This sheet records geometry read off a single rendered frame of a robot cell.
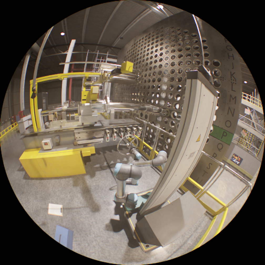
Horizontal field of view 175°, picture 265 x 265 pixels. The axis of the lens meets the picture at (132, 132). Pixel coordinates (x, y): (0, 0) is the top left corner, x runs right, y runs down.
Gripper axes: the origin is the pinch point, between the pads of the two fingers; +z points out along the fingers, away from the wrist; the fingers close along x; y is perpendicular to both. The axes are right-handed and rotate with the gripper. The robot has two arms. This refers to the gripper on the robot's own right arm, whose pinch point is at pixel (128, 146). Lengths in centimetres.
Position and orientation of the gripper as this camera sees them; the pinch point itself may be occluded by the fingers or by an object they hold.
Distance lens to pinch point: 142.3
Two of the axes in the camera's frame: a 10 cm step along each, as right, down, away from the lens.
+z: -5.0, -3.8, 7.8
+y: -7.9, -1.7, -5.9
